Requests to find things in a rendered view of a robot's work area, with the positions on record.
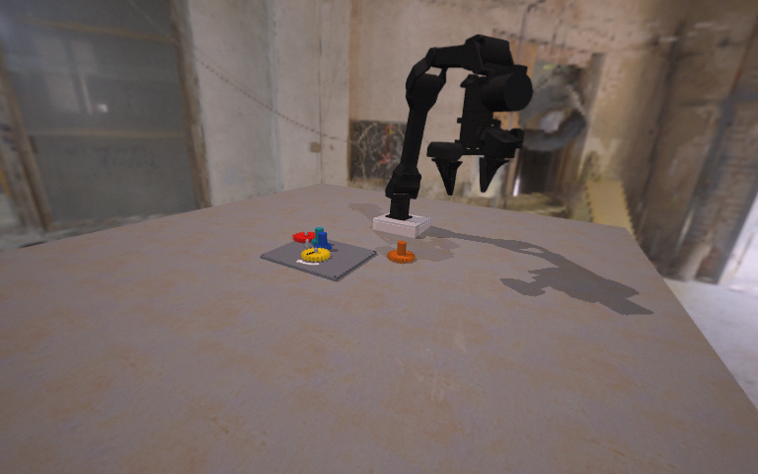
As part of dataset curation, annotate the orange gear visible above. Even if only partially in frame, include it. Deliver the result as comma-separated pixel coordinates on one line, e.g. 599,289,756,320
387,241,415,264

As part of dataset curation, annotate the teal gear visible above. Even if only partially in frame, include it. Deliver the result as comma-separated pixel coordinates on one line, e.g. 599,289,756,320
311,227,324,246

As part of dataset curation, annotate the red gear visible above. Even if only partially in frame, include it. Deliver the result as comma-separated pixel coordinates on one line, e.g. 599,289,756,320
293,232,315,243

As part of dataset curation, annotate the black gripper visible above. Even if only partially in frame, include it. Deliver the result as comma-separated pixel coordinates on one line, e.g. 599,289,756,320
426,112,516,196

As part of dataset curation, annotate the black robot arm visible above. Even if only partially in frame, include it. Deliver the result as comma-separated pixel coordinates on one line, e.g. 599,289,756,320
385,35,533,220

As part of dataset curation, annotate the yellow gear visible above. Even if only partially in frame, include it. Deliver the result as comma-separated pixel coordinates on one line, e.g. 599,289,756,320
301,248,331,262

